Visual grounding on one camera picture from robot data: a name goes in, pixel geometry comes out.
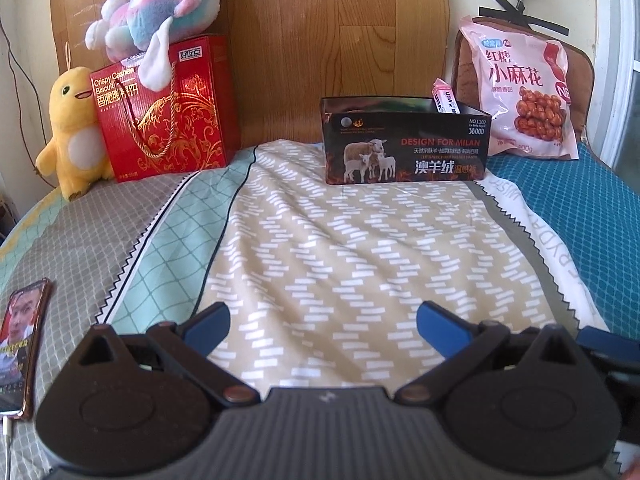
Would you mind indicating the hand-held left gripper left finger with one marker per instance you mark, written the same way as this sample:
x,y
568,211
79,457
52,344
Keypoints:
x,y
210,321

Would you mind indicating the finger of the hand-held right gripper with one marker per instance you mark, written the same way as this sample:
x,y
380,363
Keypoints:
x,y
607,340

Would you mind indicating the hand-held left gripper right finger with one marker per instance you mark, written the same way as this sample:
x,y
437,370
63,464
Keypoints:
x,y
440,321

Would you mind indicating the black sheep print box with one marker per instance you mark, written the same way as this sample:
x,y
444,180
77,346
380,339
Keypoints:
x,y
400,160

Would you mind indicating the patterned bed blanket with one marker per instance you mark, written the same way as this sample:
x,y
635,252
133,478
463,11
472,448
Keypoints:
x,y
325,260

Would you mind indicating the teal bed sheet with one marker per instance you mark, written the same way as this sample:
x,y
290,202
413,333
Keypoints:
x,y
575,210

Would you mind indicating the smartphone with lit screen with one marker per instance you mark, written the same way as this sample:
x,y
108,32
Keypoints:
x,y
20,340

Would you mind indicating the red gift box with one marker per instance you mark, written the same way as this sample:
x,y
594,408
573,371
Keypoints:
x,y
170,125

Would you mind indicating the pink stick snack packet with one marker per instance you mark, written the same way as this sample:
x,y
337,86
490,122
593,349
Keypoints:
x,y
445,97

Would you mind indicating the yellow plush duck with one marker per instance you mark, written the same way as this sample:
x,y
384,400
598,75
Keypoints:
x,y
75,125

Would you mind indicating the large pink snack bag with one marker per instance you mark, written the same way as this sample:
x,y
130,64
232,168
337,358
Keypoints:
x,y
520,80

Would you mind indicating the brown cushion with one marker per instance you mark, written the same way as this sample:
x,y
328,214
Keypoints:
x,y
583,85

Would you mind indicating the black tape cross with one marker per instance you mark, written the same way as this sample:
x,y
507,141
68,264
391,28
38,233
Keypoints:
x,y
505,12

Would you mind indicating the wooden headboard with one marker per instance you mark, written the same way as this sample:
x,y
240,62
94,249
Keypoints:
x,y
325,25

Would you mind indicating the pink blue plush toy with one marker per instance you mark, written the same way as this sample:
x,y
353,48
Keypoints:
x,y
160,5

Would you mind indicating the white window frame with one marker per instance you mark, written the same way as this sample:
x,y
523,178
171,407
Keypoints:
x,y
617,35

